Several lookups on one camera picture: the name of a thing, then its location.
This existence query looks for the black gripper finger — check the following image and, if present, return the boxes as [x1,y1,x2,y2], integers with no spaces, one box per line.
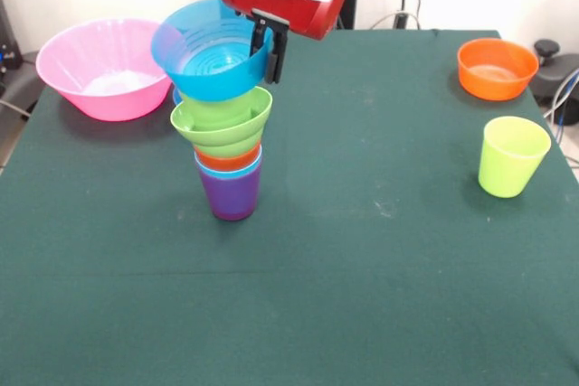
[264,26,290,86]
[249,19,270,59]

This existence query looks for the green bowl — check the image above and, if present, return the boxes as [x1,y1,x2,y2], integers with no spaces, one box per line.
[169,86,274,159]

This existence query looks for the orange cup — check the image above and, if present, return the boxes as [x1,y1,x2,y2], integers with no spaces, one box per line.
[195,144,263,172]

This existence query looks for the blue cup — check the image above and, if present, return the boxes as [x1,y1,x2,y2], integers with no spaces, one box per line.
[193,150,264,180]

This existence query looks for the purple cup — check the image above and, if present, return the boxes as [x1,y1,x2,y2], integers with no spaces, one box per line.
[196,164,262,222]

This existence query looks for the large pink bowl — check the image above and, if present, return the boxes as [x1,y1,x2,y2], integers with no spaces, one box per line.
[35,18,174,123]

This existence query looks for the orange bowl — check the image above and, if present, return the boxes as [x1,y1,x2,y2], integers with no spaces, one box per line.
[456,37,540,102]

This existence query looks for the dark green table cloth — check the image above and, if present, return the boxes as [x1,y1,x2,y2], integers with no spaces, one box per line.
[0,27,579,386]

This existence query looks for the black device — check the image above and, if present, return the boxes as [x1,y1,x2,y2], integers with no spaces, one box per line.
[0,0,24,75]

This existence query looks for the yellow-green cup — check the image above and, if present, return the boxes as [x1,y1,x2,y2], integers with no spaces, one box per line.
[478,116,552,200]

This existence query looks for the black office chair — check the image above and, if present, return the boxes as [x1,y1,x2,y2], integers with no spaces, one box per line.
[528,39,579,111]

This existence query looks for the grey cable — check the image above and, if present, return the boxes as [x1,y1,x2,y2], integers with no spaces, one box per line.
[0,99,32,121]

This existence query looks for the blue cable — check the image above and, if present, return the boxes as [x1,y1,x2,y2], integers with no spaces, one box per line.
[542,67,579,134]

